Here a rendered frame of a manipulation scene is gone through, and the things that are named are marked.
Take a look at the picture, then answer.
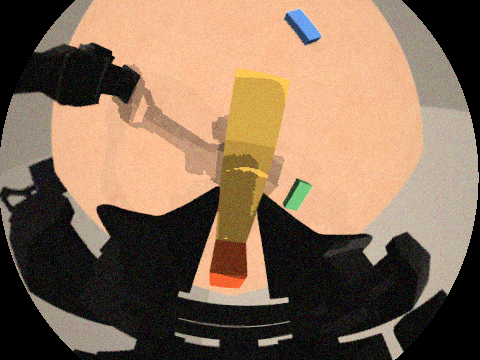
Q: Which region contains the blue rectangular bar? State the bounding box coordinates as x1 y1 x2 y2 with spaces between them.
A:
284 8 321 45

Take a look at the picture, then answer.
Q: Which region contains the green rectangular block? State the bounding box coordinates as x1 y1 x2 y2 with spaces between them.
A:
283 179 312 211

